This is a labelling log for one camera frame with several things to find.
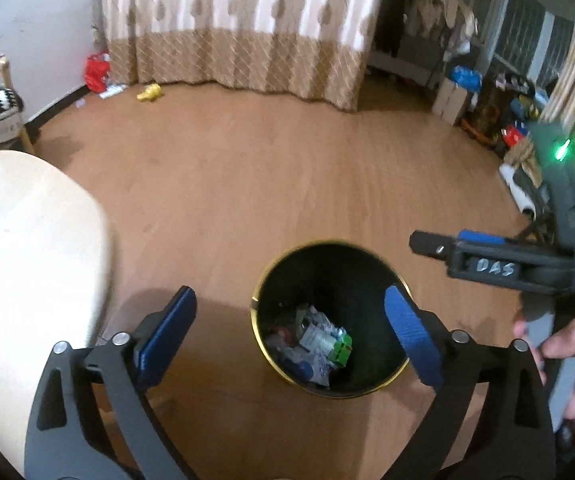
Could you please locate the wooden frame sofa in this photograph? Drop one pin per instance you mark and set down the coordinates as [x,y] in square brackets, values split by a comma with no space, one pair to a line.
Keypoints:
[14,110]

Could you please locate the cardboard box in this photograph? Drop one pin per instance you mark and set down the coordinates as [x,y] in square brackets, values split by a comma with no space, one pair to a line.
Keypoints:
[450,102]

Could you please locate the red plastic bag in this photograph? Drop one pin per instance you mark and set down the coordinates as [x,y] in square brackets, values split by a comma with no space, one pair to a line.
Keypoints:
[96,72]

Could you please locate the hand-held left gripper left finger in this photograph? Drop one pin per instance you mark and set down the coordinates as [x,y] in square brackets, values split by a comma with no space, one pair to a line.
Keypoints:
[167,332]

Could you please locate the black bin with gold rim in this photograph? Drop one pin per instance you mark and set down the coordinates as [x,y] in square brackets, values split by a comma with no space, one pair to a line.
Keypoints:
[327,280]

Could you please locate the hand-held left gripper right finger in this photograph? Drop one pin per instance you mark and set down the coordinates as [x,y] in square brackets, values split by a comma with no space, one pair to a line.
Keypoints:
[412,335]

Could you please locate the yellow toy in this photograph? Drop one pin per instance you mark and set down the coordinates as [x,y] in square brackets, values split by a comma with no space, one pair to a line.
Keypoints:
[150,93]

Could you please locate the beige hanging clothes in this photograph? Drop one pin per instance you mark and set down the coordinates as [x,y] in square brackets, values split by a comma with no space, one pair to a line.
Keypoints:
[442,10]

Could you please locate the blue and white wrapper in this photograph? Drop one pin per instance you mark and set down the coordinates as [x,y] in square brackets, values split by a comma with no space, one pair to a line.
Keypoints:
[317,367]

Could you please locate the blue plastic bag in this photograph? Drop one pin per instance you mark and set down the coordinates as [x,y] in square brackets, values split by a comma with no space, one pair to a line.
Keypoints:
[466,78]

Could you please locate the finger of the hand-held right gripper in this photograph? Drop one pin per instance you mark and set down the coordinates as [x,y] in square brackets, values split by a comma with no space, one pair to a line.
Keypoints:
[482,236]
[487,265]

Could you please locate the window with grille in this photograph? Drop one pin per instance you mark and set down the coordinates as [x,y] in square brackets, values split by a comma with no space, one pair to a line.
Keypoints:
[527,25]

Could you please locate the pile of floor clutter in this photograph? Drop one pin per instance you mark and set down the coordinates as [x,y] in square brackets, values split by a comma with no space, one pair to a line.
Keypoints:
[507,115]

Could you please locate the white shoe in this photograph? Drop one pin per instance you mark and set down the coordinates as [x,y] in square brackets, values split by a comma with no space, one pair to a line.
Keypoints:
[517,190]

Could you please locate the dark hanging clothes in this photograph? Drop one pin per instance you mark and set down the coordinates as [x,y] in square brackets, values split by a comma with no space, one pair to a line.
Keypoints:
[403,20]

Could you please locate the scattered floor papers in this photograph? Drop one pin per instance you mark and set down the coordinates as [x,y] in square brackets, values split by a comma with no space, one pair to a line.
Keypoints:
[112,92]

